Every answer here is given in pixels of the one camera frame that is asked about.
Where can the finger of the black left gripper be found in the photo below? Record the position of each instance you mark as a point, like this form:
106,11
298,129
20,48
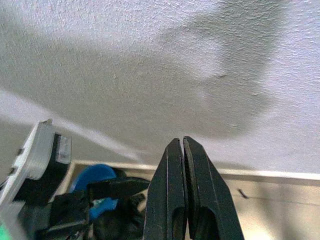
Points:
62,226
117,187

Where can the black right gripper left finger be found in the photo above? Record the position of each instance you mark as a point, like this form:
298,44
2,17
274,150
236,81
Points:
160,195

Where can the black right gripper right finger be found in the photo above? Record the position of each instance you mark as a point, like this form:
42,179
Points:
212,200

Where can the blue garment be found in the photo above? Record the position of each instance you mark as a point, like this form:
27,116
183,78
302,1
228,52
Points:
97,175

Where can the small black scrap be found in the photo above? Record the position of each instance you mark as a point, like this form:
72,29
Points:
243,193

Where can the black clothing heap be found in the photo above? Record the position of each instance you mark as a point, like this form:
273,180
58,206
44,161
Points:
125,220

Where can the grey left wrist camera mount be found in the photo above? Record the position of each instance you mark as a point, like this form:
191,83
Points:
32,155

